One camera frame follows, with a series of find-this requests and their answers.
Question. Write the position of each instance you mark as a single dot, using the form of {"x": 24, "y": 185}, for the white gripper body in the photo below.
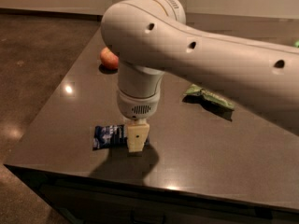
{"x": 136, "y": 107}

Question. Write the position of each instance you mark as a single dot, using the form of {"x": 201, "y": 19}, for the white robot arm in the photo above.
{"x": 151, "y": 37}

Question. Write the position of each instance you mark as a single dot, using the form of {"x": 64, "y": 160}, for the red apple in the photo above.
{"x": 108, "y": 59}

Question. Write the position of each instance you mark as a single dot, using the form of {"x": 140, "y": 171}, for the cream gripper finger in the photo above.
{"x": 137, "y": 133}

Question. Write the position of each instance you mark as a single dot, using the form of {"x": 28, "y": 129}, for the blue rxbar wrapper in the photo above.
{"x": 111, "y": 136}

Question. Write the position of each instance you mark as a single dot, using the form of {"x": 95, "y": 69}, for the green chip bag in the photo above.
{"x": 195, "y": 90}

